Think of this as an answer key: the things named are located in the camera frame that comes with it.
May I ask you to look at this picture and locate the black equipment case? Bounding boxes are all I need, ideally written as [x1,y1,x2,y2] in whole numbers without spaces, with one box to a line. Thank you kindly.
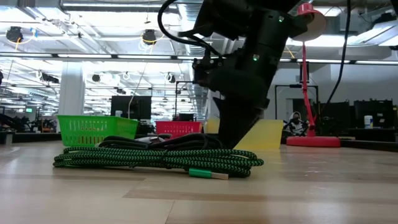
[353,99,395,128]
[320,100,352,128]

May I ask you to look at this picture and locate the red plastic basket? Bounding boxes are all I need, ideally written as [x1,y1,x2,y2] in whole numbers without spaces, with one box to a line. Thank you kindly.
[155,120,203,140]

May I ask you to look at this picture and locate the green black braided cable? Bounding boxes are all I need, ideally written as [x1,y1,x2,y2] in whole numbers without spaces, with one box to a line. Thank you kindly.
[52,146,265,180]

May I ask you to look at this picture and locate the red desk lamp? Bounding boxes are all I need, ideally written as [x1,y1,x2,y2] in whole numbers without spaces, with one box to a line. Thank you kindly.
[285,2,342,148]

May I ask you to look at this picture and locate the green plastic basket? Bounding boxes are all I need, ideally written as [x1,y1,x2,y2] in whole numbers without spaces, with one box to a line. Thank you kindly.
[57,114,140,147]

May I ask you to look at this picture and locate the black ceiling device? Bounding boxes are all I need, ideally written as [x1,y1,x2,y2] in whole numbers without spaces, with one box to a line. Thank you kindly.
[142,29,157,45]
[5,26,24,44]

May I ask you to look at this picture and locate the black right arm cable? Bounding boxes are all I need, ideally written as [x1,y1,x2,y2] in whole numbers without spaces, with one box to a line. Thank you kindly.
[322,0,352,118]

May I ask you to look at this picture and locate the white column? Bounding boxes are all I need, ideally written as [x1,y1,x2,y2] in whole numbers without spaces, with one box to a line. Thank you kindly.
[58,62,85,116]

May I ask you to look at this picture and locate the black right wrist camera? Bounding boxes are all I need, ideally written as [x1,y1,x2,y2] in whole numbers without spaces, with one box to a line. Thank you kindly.
[192,57,220,88]

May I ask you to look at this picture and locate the person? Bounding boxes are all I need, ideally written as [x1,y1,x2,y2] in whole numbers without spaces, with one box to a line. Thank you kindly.
[289,111,304,134]

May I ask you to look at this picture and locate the yellow translucent plastic bin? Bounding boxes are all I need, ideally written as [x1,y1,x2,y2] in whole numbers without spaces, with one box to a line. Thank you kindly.
[203,117,284,151]

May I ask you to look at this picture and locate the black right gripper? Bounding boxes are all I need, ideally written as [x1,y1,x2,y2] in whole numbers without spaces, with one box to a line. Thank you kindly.
[198,63,271,149]

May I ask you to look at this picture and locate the black frame stand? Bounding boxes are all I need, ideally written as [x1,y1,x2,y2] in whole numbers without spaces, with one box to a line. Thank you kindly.
[274,83,320,121]

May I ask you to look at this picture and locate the black right camera cable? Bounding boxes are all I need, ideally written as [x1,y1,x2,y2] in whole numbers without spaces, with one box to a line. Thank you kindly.
[157,0,223,58]

